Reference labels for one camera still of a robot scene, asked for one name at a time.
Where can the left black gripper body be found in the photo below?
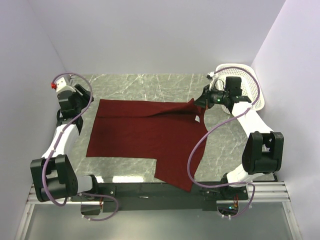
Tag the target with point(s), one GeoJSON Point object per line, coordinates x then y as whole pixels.
{"type": "Point", "coordinates": [82, 101]}

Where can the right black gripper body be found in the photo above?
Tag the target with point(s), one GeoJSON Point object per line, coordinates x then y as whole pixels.
{"type": "Point", "coordinates": [213, 97]}

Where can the dark red t-shirt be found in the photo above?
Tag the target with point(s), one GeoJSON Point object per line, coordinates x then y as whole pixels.
{"type": "Point", "coordinates": [164, 131]}

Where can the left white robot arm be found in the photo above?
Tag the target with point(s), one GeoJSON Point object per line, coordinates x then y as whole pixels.
{"type": "Point", "coordinates": [61, 180]}

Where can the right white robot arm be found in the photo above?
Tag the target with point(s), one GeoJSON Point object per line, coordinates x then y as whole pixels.
{"type": "Point", "coordinates": [263, 152]}

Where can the white plastic laundry basket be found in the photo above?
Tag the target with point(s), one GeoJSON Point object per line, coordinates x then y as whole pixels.
{"type": "Point", "coordinates": [248, 85]}

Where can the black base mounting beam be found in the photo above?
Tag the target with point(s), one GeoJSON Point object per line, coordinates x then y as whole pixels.
{"type": "Point", "coordinates": [145, 196]}

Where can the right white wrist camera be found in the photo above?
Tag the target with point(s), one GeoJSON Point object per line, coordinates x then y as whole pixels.
{"type": "Point", "coordinates": [213, 77]}

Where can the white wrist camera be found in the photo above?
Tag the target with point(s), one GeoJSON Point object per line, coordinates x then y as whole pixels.
{"type": "Point", "coordinates": [62, 84]}
{"type": "Point", "coordinates": [213, 77]}

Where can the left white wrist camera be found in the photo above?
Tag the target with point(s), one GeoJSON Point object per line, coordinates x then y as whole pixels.
{"type": "Point", "coordinates": [62, 84]}

